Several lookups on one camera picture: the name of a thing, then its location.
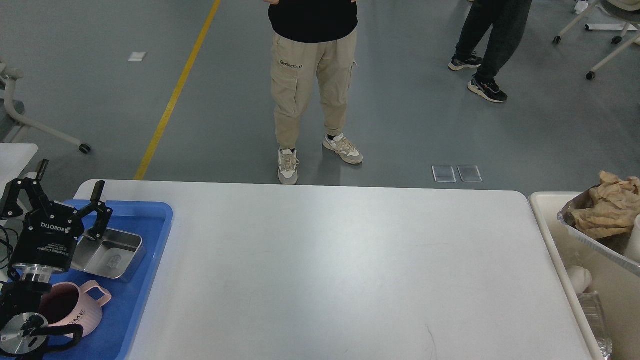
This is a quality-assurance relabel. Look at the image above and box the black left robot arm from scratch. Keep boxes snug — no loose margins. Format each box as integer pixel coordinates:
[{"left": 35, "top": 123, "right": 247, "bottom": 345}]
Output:
[{"left": 1, "top": 159, "right": 113, "bottom": 360}]

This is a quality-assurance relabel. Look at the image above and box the pink ribbed mug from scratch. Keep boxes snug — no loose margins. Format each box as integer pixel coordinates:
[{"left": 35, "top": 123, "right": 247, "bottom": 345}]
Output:
[{"left": 38, "top": 280, "right": 112, "bottom": 337}]

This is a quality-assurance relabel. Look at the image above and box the beige plastic bin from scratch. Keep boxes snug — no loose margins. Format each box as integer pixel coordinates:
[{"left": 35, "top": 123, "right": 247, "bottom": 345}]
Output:
[{"left": 529, "top": 192, "right": 640, "bottom": 360}]

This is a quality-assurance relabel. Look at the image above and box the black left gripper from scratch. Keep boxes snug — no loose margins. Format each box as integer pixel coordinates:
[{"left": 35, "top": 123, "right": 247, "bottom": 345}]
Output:
[{"left": 0, "top": 159, "right": 114, "bottom": 275}]

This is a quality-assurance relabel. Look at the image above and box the clear plastic bottle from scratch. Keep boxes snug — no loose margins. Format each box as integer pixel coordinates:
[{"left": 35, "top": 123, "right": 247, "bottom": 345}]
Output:
[{"left": 577, "top": 292, "right": 613, "bottom": 360}]

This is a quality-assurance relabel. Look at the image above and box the aluminium foil tray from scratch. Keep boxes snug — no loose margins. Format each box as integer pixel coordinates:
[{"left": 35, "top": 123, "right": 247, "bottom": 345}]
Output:
[{"left": 557, "top": 190, "right": 640, "bottom": 277}]

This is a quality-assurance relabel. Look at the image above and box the brown paper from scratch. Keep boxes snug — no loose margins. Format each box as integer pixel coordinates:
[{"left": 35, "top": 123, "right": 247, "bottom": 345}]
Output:
[{"left": 571, "top": 170, "right": 640, "bottom": 240}]

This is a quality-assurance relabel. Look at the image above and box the square steel tray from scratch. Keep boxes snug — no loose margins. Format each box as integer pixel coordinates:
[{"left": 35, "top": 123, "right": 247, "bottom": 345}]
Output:
[{"left": 71, "top": 228, "right": 147, "bottom": 283}]

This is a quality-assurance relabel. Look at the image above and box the white office chair base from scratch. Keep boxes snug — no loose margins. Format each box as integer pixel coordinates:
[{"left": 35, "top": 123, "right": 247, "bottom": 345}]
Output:
[{"left": 552, "top": 0, "right": 640, "bottom": 81}]

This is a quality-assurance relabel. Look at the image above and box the blue plastic tray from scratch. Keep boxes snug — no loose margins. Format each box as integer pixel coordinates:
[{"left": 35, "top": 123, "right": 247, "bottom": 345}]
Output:
[{"left": 41, "top": 200, "right": 173, "bottom": 360}]

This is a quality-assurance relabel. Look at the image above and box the bystander in dark trousers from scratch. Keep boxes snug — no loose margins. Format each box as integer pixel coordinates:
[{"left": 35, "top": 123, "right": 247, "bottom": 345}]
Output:
[{"left": 448, "top": 0, "right": 532, "bottom": 103}]

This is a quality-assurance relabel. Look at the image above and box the person in beige trousers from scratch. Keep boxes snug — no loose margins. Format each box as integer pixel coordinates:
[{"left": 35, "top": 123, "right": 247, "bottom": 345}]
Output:
[{"left": 268, "top": 0, "right": 363, "bottom": 185}]

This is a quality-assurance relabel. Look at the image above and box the white side table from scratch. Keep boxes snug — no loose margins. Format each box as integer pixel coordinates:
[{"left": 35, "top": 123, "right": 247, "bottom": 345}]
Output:
[{"left": 0, "top": 143, "right": 38, "bottom": 197}]

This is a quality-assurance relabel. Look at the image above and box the white paper cup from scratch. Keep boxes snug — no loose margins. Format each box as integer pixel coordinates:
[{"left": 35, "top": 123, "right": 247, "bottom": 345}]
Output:
[{"left": 623, "top": 214, "right": 640, "bottom": 264}]

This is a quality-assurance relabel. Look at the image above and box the grey chair base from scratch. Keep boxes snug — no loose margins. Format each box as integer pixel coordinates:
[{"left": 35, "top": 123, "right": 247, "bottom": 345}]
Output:
[{"left": 0, "top": 60, "right": 92, "bottom": 154}]

